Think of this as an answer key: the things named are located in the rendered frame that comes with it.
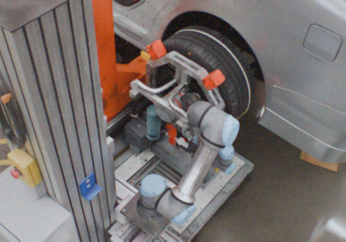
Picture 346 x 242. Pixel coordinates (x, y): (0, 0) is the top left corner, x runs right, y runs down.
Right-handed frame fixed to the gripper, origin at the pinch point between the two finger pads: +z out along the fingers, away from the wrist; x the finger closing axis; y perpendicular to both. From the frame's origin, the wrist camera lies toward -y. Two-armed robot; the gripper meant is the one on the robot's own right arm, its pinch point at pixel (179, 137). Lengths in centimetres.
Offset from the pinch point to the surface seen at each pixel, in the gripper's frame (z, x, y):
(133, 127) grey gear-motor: 47, -14, -42
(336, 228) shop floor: -100, -63, -83
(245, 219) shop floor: -45, -27, -83
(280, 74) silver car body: -29, -45, 35
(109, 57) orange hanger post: 58, -6, 20
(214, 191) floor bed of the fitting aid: -17, -27, -75
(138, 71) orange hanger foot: 62, -36, -15
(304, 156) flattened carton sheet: -53, -104, -81
